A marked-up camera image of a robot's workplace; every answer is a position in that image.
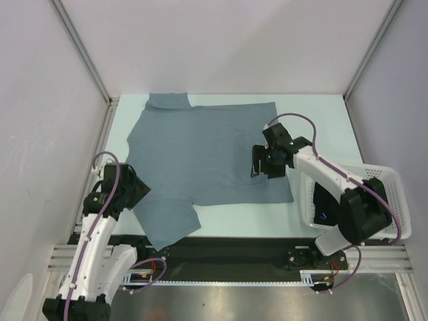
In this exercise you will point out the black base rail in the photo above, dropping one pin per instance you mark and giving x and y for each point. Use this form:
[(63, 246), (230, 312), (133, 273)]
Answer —
[(235, 259)]

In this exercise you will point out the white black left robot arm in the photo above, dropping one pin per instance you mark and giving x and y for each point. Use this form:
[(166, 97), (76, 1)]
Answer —
[(101, 259)]

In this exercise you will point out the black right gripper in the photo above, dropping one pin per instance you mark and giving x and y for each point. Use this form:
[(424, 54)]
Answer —
[(258, 160)]

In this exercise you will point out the black t shirt in basket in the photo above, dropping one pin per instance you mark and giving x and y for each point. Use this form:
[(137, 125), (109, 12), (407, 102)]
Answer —
[(326, 207)]

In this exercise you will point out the white slotted cable duct left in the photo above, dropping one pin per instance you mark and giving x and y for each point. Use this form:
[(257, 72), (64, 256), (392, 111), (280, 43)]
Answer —
[(139, 278)]

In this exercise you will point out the white slotted cable duct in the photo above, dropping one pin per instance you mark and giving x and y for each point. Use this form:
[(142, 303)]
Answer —
[(139, 278), (315, 277)]

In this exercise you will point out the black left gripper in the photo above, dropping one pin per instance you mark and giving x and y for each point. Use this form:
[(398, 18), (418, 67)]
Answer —
[(141, 189)]

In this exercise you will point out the aluminium frame post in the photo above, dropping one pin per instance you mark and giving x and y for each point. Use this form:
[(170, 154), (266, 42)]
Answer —
[(373, 47), (71, 31)]

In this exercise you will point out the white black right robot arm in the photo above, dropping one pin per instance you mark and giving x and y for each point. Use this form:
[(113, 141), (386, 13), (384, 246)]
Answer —
[(362, 203)]

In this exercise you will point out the white slotted cable duct right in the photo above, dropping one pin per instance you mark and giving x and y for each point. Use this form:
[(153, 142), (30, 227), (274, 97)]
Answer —
[(315, 277)]

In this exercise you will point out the white perforated plastic basket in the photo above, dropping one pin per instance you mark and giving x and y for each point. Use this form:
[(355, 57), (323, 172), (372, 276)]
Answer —
[(393, 187)]

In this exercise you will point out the light blue t shirt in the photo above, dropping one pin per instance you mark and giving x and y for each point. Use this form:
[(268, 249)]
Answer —
[(197, 156)]

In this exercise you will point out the right aluminium frame post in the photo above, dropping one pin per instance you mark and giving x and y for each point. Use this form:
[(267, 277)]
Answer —
[(373, 47)]

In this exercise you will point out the left aluminium frame post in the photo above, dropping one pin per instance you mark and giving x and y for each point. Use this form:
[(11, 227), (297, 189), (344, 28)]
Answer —
[(71, 31)]

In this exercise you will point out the aluminium front rail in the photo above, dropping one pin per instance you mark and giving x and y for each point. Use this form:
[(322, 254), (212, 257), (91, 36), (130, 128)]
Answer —
[(374, 259)]

